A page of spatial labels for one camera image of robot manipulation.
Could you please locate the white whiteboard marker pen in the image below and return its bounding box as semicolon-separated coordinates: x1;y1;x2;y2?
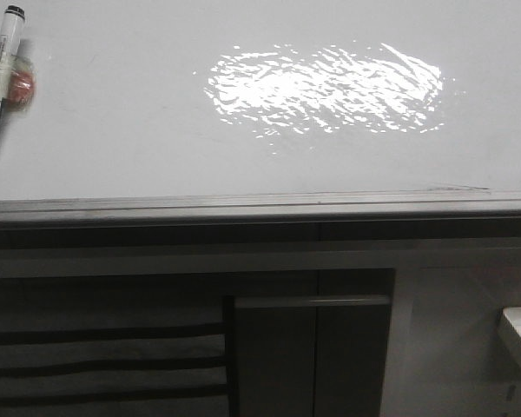
0;5;36;127

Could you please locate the white whiteboard surface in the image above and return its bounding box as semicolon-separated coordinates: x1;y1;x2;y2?
0;1;521;200

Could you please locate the grey cabinet panel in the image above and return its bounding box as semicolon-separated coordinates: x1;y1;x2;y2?
234;295;391;416

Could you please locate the dark slatted chair back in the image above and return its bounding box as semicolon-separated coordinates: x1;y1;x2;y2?
0;296;239;416

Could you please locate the grey whiteboard frame ledge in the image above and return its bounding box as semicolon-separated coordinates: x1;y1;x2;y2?
0;188;521;249

